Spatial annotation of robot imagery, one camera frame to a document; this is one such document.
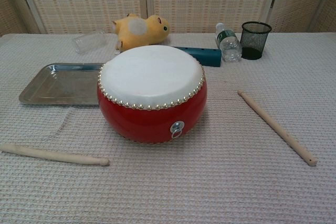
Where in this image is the wooden drumstick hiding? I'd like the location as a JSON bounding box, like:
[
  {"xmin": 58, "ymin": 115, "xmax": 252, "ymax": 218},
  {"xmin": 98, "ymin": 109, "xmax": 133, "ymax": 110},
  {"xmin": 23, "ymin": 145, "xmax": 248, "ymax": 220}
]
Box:
[
  {"xmin": 0, "ymin": 143, "xmax": 110, "ymax": 167},
  {"xmin": 237, "ymin": 89, "xmax": 318, "ymax": 167}
]

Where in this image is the red drum white skin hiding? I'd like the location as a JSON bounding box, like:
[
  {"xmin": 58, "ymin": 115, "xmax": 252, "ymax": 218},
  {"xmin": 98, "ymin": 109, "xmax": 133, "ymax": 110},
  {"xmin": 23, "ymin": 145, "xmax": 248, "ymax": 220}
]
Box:
[{"xmin": 96, "ymin": 45, "xmax": 208, "ymax": 146}]

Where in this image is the teal blue box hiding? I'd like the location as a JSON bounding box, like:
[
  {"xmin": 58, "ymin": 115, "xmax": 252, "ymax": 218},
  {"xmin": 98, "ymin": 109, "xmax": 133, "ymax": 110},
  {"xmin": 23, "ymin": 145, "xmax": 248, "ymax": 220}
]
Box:
[{"xmin": 172, "ymin": 46, "xmax": 222, "ymax": 68}]

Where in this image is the yellow plush toy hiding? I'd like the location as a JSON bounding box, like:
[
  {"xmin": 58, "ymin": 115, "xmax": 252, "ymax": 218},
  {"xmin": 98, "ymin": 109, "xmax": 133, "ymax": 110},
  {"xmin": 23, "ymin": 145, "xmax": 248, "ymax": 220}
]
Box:
[{"xmin": 109, "ymin": 13, "xmax": 171, "ymax": 52}]

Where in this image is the green label water bottle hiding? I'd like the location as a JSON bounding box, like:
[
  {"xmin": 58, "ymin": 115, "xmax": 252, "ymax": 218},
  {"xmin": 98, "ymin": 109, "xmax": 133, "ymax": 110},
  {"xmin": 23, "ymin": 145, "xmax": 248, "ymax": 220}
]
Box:
[{"xmin": 215, "ymin": 22, "xmax": 243, "ymax": 62}]

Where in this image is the white woven tablecloth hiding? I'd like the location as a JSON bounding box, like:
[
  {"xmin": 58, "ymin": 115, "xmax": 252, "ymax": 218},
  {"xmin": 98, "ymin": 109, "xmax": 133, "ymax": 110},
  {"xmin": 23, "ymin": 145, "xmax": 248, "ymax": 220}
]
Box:
[{"xmin": 0, "ymin": 33, "xmax": 336, "ymax": 224}]

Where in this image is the clear plastic cup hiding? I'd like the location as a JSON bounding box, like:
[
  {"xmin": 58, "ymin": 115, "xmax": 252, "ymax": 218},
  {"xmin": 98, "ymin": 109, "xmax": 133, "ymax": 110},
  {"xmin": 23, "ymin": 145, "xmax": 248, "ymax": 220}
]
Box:
[{"xmin": 72, "ymin": 31, "xmax": 107, "ymax": 55}]

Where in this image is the black mesh pen cup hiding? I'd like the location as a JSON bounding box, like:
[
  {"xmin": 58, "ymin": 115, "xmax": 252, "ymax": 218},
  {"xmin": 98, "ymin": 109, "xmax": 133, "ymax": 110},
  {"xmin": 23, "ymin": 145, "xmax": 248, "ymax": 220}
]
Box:
[{"xmin": 240, "ymin": 22, "xmax": 272, "ymax": 60}]

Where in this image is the stainless steel tray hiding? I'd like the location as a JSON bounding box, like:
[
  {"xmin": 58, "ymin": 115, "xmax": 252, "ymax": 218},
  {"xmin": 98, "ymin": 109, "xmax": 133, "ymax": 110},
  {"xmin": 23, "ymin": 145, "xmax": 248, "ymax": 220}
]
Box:
[{"xmin": 18, "ymin": 62, "xmax": 106, "ymax": 108}]

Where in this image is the beige woven folding screen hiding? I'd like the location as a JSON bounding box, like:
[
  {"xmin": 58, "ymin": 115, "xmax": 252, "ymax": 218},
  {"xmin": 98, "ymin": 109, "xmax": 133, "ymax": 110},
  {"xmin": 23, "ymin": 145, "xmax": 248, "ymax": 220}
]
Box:
[{"xmin": 0, "ymin": 0, "xmax": 336, "ymax": 36}]

